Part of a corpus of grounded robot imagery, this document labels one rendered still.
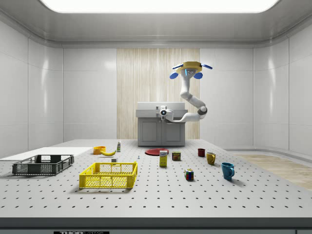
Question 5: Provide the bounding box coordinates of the dark grey basket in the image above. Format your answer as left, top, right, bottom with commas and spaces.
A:
12, 154, 75, 176

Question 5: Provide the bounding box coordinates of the drone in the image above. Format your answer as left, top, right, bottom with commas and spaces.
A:
170, 61, 213, 80

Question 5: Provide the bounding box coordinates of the white board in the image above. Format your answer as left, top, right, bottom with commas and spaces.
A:
0, 147, 93, 161

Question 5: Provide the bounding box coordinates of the yellow basket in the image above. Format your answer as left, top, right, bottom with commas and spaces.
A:
79, 162, 138, 189

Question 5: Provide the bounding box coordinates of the red plate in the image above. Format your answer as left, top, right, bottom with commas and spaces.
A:
144, 147, 169, 156

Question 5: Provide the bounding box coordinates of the white drawer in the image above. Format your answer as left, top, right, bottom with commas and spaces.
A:
136, 109, 188, 118

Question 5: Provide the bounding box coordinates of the yellow white box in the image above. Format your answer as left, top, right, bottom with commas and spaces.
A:
159, 150, 169, 168

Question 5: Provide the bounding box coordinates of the blue mug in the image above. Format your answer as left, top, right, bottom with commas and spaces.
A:
221, 162, 235, 181

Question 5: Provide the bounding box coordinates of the white cabinet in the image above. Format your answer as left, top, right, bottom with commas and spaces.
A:
136, 102, 188, 147

